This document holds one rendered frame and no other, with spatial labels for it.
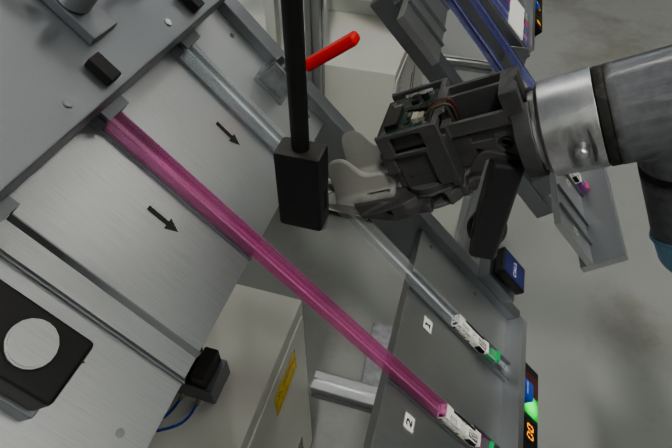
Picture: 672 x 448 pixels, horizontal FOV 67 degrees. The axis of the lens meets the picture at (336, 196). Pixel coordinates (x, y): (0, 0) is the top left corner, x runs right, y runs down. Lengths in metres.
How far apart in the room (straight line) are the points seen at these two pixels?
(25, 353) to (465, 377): 0.46
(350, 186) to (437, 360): 0.22
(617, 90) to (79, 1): 0.34
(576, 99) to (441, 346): 0.31
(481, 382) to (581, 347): 1.04
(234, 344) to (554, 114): 0.59
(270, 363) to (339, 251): 0.98
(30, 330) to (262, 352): 0.55
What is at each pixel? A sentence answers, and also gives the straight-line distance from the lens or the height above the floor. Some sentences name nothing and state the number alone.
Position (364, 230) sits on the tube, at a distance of 0.53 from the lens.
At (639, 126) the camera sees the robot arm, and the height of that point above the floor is 1.12.
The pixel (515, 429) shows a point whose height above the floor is 0.73.
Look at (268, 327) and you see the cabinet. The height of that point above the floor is 0.62.
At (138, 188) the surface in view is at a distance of 0.40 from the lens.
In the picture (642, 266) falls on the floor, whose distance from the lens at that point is 1.97.
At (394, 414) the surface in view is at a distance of 0.51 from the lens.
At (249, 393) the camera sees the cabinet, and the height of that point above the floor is 0.62.
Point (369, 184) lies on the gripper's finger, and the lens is 0.46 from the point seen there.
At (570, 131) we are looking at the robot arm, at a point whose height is 1.10.
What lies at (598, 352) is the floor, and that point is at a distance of 1.69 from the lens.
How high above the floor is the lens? 1.31
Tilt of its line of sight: 43 degrees down
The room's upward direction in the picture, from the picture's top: straight up
